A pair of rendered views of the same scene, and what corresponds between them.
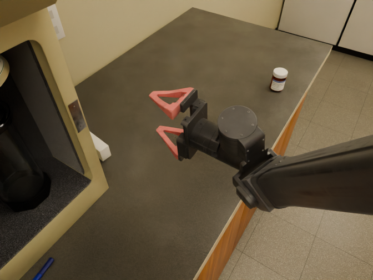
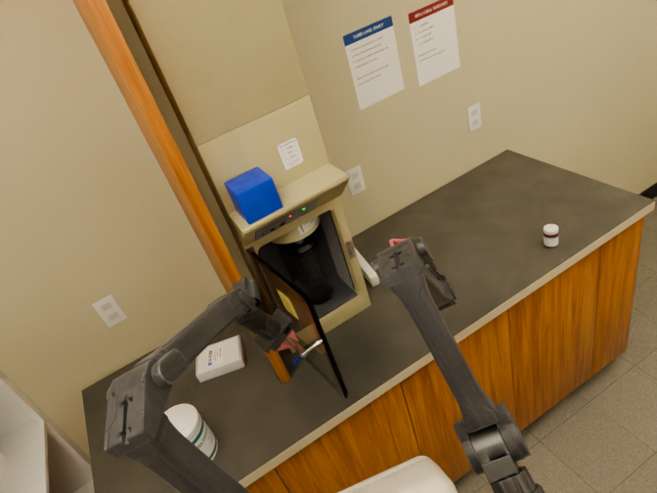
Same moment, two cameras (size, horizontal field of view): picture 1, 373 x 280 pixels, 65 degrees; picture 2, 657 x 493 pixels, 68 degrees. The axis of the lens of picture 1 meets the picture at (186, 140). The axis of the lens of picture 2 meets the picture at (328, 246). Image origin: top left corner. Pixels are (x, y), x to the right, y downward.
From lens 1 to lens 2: 0.97 m
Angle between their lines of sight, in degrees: 31
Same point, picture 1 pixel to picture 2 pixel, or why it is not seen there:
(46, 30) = (337, 204)
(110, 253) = (360, 342)
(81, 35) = (379, 186)
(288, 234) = (613, 439)
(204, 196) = not seen: hidden behind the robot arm
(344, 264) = not seen: outside the picture
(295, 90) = (571, 247)
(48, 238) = (326, 325)
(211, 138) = not seen: hidden behind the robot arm
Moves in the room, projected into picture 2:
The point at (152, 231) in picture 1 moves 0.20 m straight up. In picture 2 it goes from (390, 336) to (377, 291)
